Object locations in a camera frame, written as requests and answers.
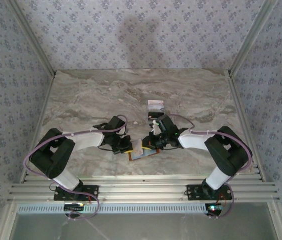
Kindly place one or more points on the small control circuit board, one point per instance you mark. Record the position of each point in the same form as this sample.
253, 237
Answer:
74, 207
214, 208

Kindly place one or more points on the brown leather card holder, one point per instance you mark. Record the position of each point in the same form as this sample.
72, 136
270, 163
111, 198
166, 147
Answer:
130, 157

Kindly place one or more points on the grey credit card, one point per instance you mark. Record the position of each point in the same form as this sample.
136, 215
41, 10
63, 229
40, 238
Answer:
157, 109

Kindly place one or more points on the aluminium table side rail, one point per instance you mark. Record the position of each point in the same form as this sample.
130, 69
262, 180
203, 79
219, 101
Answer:
243, 120
38, 127

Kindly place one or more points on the aluminium lower frame leg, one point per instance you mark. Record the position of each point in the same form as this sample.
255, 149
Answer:
7, 222
277, 222

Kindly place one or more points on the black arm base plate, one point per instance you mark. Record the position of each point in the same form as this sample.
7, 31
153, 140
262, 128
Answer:
90, 191
193, 192

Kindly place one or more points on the aluminium cross rail beam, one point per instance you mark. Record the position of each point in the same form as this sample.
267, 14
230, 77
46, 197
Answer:
140, 190

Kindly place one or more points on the blue credit card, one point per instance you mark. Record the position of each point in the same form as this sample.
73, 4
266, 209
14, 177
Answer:
149, 153

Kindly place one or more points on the small black white card holder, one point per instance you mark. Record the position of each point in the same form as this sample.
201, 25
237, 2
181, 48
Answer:
154, 114

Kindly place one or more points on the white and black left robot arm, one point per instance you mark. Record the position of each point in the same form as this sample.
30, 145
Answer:
88, 140

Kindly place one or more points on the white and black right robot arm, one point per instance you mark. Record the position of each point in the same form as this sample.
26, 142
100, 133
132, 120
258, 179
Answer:
195, 141

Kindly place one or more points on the pinkish white credit card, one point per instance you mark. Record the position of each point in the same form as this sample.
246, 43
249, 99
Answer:
155, 103

